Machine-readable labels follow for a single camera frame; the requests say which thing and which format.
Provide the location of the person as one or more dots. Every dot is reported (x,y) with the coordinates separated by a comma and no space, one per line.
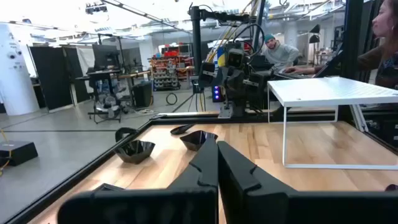
(280,56)
(385,65)

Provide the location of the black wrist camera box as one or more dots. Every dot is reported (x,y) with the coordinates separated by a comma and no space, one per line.
(235,57)

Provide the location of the computer with blue lights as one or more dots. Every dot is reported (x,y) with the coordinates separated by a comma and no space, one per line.
(216,93)

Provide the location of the black box piece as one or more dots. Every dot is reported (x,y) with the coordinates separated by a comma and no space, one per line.
(135,151)

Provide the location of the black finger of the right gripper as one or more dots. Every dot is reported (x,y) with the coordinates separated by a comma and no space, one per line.
(242,85)
(230,81)

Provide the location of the black teardrop plate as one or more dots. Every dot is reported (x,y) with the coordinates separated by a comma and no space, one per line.
(182,128)

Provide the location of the black lamp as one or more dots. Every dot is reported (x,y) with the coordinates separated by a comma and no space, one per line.
(314,39)

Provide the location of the black computer monitor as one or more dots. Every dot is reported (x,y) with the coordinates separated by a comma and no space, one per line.
(105,57)

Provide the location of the black bin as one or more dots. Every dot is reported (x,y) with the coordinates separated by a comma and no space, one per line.
(142,95)

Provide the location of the white perforated metal shelf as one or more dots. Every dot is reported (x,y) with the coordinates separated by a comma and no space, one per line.
(326,90)

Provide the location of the rack with red bins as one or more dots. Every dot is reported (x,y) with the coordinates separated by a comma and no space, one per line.
(169,71)

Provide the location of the black frame clamp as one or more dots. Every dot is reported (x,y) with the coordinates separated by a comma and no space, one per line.
(124,132)

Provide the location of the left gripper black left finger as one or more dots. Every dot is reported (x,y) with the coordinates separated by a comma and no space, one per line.
(199,174)

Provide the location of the black flat box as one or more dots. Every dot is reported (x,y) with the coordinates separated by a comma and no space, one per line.
(18,152)

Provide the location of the black standing desk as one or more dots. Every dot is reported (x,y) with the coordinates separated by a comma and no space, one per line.
(102,74)

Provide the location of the black small square plate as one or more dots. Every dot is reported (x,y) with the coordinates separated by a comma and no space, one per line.
(107,187)

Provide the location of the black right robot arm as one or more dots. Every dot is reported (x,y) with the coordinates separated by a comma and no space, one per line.
(239,104)

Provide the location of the black partition panel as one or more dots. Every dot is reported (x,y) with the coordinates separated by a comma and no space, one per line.
(53,77)

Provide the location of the black aluminium table frame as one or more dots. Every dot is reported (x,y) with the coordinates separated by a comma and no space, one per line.
(93,165)

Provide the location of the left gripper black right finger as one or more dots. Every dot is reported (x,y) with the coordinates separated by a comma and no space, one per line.
(242,186)

